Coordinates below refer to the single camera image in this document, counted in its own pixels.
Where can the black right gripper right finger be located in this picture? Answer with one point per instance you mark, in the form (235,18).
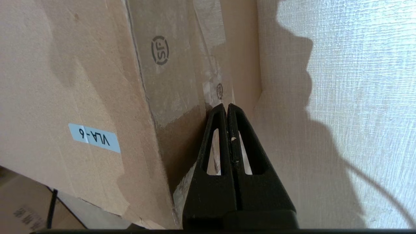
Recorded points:
(260,195)

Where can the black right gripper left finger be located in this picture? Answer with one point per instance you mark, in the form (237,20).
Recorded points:
(211,191)

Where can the cardboard box black print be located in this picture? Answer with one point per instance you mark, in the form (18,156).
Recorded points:
(19,208)

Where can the brown cardboard shoe box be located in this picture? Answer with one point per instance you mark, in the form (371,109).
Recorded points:
(65,65)

